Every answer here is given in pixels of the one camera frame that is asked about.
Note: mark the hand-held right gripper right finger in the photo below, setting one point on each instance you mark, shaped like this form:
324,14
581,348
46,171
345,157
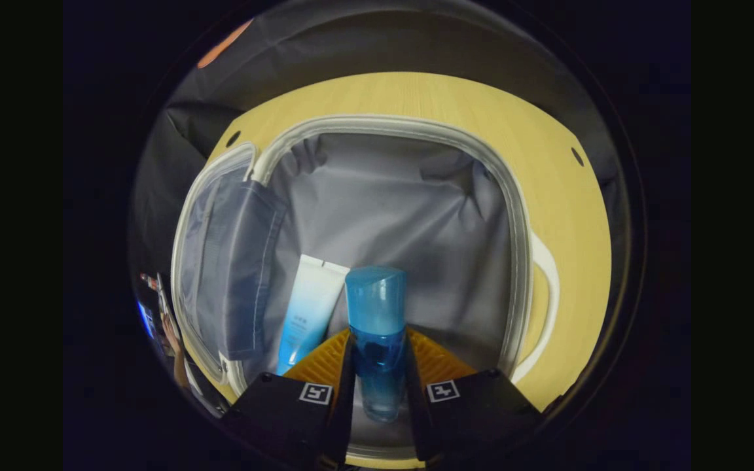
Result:
416,405

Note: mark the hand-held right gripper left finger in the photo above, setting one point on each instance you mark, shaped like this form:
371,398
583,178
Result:
341,405

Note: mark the white and blue squeeze tube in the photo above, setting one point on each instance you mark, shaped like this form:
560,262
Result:
308,307

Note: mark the blue bottle with cap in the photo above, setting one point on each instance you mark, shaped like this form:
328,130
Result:
377,307

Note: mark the white suitcase with grey lining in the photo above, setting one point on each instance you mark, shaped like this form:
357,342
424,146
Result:
403,209

